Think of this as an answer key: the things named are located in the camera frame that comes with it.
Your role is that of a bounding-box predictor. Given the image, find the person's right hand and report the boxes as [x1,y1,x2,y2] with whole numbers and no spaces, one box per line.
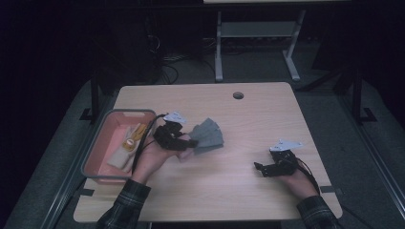
[276,170,319,199]

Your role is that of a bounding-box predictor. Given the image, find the metal floor rail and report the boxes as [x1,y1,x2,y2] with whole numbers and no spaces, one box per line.
[337,92,405,211]
[41,92,118,229]

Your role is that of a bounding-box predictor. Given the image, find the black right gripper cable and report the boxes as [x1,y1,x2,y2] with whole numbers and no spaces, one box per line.
[295,156,321,195]

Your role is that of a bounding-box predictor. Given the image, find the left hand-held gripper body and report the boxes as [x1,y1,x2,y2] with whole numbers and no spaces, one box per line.
[153,111,189,151]

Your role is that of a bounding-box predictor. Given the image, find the black stand post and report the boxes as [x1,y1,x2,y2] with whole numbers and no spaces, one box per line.
[79,71,103,123]
[352,68,378,125]

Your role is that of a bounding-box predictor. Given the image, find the pink basket with grey rim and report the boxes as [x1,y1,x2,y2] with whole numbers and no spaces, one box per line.
[80,108,158,185]

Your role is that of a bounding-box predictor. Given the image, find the grey metal stand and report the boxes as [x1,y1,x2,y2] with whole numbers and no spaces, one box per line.
[214,9,307,83]

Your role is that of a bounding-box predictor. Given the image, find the person's left hand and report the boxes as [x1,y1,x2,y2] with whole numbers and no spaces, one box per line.
[131,133,195,186]

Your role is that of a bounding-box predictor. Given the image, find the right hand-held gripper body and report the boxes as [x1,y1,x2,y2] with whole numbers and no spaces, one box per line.
[268,138,304,177]

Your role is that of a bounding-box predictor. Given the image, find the black floor cables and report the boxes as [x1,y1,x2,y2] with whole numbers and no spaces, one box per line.
[156,53,218,85]

